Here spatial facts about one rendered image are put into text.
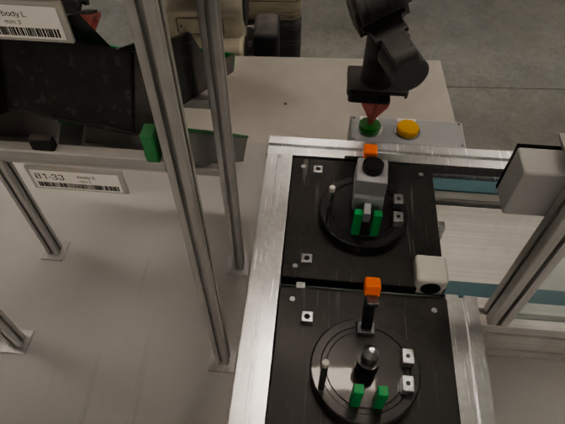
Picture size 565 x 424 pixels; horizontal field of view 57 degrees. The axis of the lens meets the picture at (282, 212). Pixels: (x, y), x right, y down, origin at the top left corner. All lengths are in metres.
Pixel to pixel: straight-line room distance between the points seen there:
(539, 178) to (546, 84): 2.32
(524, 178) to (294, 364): 0.36
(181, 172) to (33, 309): 0.55
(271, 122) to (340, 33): 1.85
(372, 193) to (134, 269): 0.43
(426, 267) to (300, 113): 0.51
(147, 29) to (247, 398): 0.49
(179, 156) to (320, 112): 0.76
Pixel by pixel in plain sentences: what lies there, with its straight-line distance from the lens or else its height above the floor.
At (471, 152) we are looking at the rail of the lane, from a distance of 1.00.
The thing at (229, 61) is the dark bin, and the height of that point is 1.21.
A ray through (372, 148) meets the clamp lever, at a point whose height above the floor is 1.08.
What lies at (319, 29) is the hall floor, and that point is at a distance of 2.97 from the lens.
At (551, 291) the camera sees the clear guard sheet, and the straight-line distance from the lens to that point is 0.76.
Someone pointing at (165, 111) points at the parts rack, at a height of 1.37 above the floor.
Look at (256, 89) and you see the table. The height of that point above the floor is 0.86.
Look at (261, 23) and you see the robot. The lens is 1.63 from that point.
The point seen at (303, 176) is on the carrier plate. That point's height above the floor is 0.97.
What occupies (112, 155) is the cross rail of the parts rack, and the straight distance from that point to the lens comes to 0.47.
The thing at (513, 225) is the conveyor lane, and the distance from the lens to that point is 0.98.
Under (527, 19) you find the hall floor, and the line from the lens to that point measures 3.34.
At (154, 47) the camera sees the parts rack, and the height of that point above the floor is 1.43.
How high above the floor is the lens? 1.64
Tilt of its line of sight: 53 degrees down
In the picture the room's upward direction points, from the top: 1 degrees clockwise
